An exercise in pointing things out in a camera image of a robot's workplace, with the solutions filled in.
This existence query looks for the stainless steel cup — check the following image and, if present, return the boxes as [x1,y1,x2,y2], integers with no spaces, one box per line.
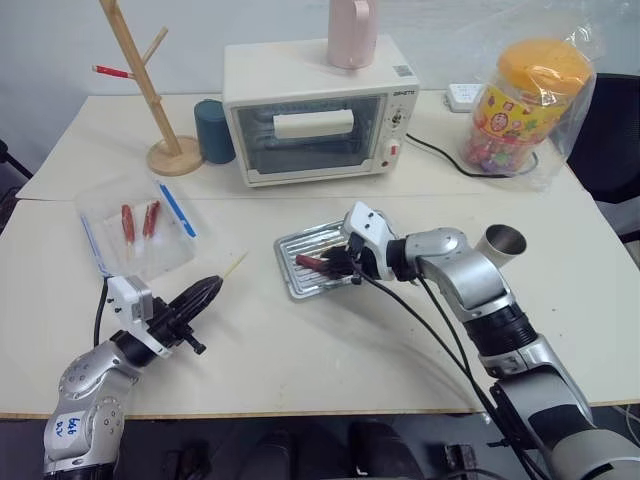
[474,223,528,262]

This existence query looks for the ribbed metal tray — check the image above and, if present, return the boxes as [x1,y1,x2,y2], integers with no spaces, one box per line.
[273,214,367,303]

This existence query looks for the skewered red sausage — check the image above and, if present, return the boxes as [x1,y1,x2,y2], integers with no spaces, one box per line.
[141,200,163,263]
[120,203,137,262]

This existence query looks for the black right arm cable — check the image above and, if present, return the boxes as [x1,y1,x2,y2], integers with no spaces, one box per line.
[349,272,554,480]

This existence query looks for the candy jar with orange lid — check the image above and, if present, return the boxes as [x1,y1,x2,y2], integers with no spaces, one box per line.
[460,39,595,177]

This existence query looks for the white cable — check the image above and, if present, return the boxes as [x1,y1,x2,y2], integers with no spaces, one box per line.
[610,399,640,434]

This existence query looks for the white toaster oven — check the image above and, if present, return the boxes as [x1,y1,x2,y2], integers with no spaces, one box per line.
[221,34,421,189]

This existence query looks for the black oven power cord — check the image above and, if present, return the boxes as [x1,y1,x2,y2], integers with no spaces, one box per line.
[405,133,540,179]

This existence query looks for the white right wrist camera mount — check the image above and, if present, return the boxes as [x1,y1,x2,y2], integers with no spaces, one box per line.
[341,200,402,282]

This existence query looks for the candy jar in plastic bag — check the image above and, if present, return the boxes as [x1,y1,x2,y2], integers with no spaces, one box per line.
[452,17,601,195]

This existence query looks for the wooden mug tree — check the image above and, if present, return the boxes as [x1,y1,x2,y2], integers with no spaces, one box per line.
[91,0,205,178]

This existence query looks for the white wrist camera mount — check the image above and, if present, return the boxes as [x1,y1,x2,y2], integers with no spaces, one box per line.
[105,274,177,359]
[341,200,402,282]

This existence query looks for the wooden skewer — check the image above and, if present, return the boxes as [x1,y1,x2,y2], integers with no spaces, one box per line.
[221,251,250,280]

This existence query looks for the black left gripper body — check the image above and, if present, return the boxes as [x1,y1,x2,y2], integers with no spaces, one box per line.
[146,296,209,357]

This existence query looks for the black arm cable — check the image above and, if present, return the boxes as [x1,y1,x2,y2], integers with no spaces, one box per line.
[93,277,112,347]
[349,272,554,480]

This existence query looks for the black stand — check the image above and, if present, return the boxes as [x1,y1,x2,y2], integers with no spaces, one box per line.
[0,138,37,236]

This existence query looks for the white power strip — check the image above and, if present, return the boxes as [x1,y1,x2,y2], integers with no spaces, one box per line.
[441,82,485,113]

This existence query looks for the clear plastic zip bag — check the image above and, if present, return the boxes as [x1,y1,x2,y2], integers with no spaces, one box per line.
[74,171,204,282]

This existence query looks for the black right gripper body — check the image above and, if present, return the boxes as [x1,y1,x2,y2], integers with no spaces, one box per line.
[346,232,377,279]

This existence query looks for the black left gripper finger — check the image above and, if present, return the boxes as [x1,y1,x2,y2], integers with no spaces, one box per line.
[175,280,224,327]
[166,275,223,315]

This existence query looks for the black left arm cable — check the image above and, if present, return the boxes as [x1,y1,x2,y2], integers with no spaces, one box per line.
[93,277,112,347]

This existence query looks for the pink jug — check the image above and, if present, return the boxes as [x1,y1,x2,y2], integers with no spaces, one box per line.
[326,0,380,71]

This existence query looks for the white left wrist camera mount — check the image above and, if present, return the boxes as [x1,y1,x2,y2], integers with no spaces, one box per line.
[105,274,177,359]

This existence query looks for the dark blue cup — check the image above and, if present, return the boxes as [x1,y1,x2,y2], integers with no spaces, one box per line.
[193,98,237,166]

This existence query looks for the black chair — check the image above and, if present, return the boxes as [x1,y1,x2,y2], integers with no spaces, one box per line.
[563,72,640,244]

